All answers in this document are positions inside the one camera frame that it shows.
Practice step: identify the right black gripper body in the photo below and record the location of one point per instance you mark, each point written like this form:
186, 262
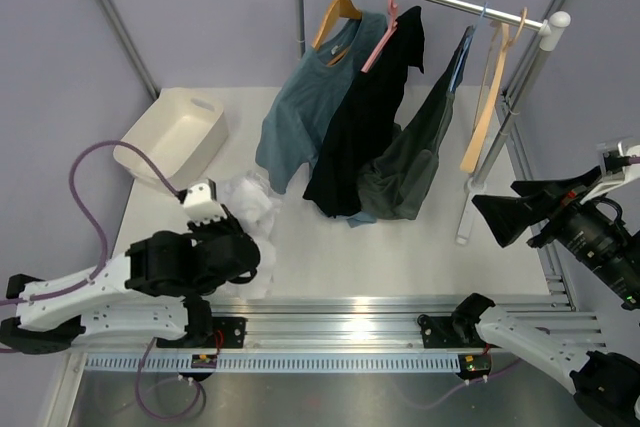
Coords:
589, 233

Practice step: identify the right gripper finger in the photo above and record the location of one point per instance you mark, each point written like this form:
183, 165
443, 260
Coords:
534, 187
509, 217

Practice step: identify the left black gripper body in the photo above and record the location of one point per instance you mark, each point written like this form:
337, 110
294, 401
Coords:
211, 231

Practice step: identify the white t shirt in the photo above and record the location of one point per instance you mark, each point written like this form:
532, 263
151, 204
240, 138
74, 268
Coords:
256, 206

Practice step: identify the beige plastic hanger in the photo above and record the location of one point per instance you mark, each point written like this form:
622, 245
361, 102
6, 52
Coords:
501, 42

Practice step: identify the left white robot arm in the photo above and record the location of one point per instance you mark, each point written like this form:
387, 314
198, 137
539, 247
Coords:
157, 288

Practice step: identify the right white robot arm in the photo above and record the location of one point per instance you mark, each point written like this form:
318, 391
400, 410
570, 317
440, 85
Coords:
603, 384

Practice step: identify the dark grey t shirt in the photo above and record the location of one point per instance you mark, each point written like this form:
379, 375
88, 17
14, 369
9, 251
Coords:
394, 185

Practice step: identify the blue plastic hanger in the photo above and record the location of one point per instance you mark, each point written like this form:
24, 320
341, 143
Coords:
464, 47

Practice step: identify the black t shirt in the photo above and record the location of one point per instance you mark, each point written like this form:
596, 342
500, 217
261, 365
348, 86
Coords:
362, 127

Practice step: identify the teal t shirt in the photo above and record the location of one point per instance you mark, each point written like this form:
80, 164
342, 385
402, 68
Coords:
293, 131

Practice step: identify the wooden hanger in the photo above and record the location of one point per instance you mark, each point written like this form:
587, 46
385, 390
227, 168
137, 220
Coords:
337, 10

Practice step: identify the white plastic bin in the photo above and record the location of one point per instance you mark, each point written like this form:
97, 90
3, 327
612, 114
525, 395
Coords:
181, 133

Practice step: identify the metal clothes rack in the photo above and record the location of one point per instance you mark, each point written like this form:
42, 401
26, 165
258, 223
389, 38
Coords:
548, 33

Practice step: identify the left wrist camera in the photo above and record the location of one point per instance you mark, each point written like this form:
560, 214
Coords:
199, 201

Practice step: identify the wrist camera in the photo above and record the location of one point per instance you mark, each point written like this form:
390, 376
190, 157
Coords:
618, 166
199, 201

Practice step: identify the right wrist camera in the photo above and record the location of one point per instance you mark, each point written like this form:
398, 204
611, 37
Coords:
618, 166

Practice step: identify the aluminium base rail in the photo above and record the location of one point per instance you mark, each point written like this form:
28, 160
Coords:
329, 323

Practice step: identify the slotted cable duct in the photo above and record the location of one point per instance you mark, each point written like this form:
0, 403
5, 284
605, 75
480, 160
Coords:
420, 362

